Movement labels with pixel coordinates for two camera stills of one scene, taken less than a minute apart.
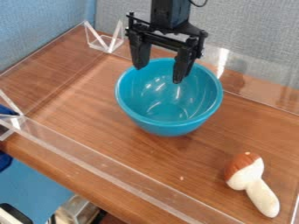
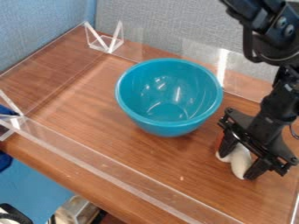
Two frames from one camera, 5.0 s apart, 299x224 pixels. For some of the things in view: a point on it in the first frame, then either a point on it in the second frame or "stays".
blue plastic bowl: x=167 y=108 stays
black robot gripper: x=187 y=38 → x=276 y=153
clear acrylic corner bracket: x=102 y=42 stays
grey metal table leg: x=79 y=211 stays
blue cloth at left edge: x=6 y=161 stays
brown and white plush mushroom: x=244 y=171 → x=240 y=158
